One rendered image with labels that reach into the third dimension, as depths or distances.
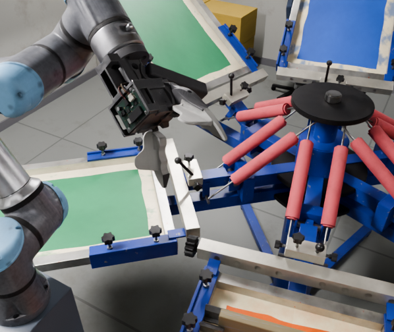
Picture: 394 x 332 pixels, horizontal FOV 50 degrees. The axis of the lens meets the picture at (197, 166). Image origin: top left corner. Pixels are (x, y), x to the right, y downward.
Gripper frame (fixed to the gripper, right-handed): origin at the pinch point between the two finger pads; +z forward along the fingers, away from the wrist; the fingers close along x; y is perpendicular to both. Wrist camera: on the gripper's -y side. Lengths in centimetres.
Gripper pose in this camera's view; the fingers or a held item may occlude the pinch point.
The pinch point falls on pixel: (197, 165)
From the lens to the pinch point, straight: 64.8
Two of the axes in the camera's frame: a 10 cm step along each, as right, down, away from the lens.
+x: 6.2, -4.7, -6.3
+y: -6.1, 2.1, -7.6
